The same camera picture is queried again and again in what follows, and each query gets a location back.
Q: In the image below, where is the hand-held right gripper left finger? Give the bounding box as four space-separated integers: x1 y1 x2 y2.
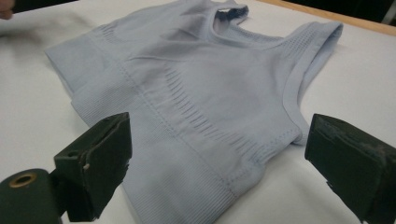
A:
53 111 134 223

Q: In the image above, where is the light blue sports top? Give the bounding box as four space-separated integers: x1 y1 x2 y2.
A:
44 0 344 224

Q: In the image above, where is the wooden table board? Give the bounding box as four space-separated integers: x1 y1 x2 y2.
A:
258 0 396 36

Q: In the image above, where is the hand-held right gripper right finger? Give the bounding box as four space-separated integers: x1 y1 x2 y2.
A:
304 113 396 224

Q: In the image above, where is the white table sheet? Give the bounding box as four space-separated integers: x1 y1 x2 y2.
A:
0 0 396 224

